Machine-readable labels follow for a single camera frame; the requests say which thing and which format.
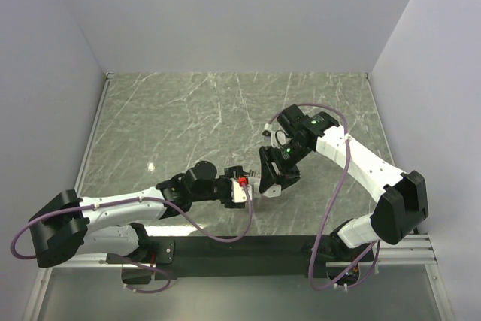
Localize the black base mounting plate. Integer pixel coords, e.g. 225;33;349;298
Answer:
122;235;368;285

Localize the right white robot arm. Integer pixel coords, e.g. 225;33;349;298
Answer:
257;104;428;261

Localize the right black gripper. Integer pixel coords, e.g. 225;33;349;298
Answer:
258;138;312;194

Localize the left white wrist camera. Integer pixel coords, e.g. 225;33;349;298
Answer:
231;176;253;204

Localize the white socket cube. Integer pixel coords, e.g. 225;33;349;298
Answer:
253;182;282;198

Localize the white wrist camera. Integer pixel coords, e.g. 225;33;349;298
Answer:
231;176;253;204
262;123;287;147

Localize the aluminium rail frame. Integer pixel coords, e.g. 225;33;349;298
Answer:
28;72;448;320

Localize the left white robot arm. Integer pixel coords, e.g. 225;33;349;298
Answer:
30;161;259;268

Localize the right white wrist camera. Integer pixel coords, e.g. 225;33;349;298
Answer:
262;123;287;147

